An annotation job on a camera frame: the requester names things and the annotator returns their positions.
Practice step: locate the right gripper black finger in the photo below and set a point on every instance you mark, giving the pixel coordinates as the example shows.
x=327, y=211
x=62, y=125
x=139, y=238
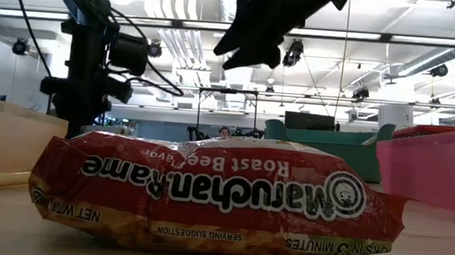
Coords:
x=233, y=39
x=256, y=59

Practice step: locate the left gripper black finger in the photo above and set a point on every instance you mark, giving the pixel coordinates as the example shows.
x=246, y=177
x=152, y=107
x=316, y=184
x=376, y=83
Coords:
x=79, y=123

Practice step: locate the red ramen noodle packet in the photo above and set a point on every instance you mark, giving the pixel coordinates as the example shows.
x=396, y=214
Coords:
x=215, y=191

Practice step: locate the orange translucent plastic tray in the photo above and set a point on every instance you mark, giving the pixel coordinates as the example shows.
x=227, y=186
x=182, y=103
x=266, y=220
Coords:
x=9, y=144

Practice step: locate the person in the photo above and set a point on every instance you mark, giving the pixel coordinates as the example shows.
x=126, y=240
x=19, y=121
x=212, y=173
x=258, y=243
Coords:
x=224, y=132

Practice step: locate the black monitor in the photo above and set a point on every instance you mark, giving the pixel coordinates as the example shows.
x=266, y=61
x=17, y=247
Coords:
x=308, y=121

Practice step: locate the black background robot arms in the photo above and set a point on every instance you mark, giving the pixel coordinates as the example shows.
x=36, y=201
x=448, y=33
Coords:
x=193, y=134

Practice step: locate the black overhead crossbar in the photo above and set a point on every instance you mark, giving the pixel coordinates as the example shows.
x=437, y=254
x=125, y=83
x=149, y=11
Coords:
x=386, y=38

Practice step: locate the teal green plastic bin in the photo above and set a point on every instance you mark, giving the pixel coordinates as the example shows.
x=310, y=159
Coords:
x=330, y=155

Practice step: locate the whitish noodle packet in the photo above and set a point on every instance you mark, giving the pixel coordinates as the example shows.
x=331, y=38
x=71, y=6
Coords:
x=371, y=141

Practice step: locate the red box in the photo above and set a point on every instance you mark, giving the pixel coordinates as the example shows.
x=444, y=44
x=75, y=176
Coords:
x=424, y=131

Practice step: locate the pink translucent plastic tray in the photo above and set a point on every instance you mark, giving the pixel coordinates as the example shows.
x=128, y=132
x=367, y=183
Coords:
x=429, y=170

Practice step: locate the black background frame rig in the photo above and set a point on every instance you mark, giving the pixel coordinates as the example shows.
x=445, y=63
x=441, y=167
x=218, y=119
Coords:
x=228, y=91

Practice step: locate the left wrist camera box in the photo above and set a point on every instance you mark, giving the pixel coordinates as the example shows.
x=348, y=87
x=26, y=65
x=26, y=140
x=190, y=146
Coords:
x=130, y=54

